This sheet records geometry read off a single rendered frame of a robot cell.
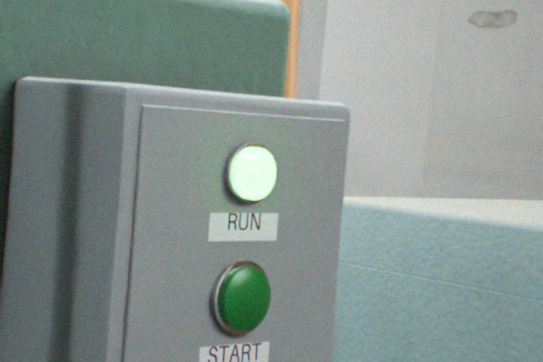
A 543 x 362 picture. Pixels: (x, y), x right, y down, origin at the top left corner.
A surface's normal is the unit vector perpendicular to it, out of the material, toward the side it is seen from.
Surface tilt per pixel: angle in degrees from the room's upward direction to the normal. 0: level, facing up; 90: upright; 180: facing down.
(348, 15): 90
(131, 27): 90
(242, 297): 89
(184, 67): 90
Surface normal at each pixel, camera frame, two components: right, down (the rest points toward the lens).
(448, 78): -0.73, -0.02
